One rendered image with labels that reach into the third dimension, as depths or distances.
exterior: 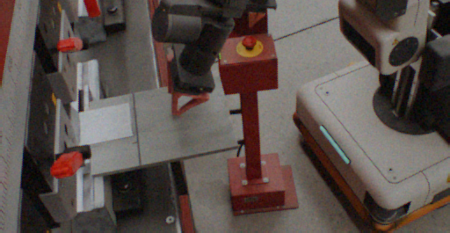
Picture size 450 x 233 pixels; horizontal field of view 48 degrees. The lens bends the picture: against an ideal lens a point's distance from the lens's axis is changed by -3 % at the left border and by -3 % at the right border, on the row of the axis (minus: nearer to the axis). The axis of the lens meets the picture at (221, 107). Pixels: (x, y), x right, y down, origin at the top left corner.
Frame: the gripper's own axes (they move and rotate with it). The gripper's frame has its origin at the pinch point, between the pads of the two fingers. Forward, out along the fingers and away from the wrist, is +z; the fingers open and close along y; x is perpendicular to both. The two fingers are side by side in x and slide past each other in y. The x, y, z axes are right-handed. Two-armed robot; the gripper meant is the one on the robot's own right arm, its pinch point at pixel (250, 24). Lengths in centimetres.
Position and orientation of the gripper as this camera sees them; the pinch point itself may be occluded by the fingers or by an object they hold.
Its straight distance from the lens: 149.7
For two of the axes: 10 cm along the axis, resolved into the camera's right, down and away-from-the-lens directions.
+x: 0.9, 7.4, -6.7
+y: -9.8, -0.5, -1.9
